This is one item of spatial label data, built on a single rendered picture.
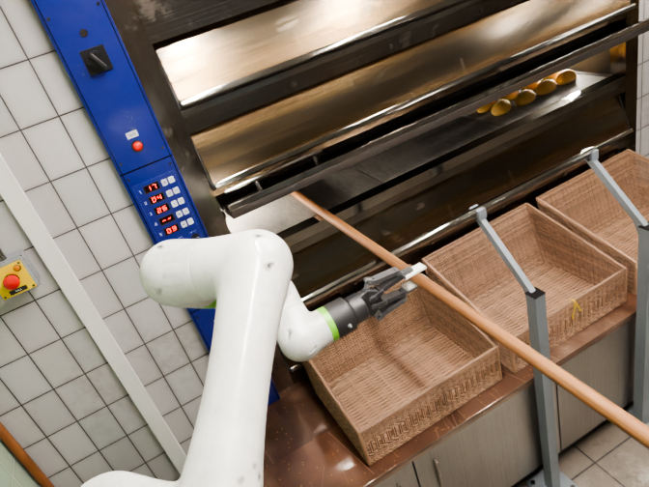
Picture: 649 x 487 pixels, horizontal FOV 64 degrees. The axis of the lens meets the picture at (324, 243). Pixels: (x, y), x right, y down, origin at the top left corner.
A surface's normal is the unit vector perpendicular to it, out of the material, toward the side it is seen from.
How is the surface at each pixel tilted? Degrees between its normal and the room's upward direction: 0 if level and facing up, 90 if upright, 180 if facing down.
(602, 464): 0
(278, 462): 0
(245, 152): 70
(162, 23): 90
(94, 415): 90
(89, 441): 90
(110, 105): 90
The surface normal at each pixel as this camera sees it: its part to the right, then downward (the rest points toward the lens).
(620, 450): -0.26, -0.84
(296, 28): 0.30, 0.04
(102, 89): 0.42, 0.35
